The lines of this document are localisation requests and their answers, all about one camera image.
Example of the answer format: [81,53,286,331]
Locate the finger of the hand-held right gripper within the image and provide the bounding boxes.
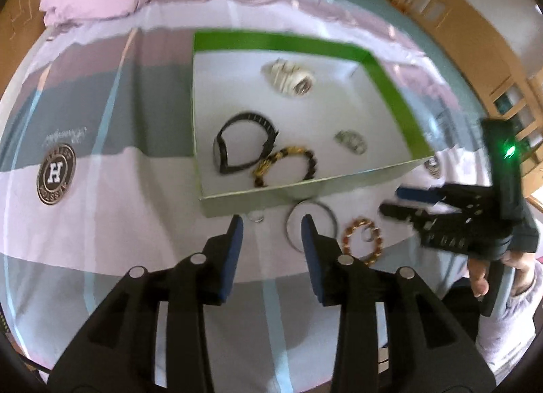
[378,203,430,229]
[396,186,450,206]

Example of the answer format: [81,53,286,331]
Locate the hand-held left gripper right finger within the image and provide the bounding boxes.
[300,214,497,393]

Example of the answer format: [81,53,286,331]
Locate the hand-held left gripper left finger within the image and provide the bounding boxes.
[46,215,244,393]

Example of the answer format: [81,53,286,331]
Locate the amber bead bracelet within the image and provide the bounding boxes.
[341,217,383,266]

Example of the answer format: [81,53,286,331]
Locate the grey metal bangle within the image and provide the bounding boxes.
[285,200,338,253]

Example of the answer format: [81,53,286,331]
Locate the green cardboard box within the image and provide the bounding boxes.
[192,31,434,218]

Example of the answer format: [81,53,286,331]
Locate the person's right forearm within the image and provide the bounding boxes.
[474,261,543,381]

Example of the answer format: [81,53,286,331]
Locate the person's right hand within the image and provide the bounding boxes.
[467,251,539,300]

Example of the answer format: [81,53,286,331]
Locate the black wristwatch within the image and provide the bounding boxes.
[213,112,279,176]

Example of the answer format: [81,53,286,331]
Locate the patchwork printed bedsheet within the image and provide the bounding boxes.
[0,0,488,393]

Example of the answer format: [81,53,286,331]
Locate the white wristwatch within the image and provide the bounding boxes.
[260,59,315,97]

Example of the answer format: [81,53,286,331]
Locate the green jade bracelet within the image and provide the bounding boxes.
[334,130,368,156]

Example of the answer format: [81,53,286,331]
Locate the black and gold bead bracelet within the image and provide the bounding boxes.
[252,146,319,189]

